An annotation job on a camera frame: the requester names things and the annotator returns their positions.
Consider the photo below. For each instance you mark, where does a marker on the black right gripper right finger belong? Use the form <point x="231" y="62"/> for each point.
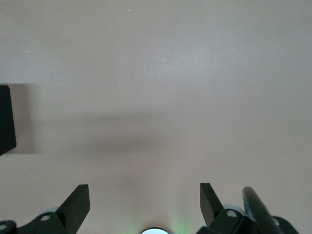
<point x="217" y="217"/>

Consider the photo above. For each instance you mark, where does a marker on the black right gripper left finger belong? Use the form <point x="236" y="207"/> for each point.
<point x="70" y="212"/>

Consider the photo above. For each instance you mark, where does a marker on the black rectangular plastic box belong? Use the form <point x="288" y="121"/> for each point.
<point x="6" y="117"/>

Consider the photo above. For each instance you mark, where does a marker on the table cover mat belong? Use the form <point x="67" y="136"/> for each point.
<point x="170" y="85"/>

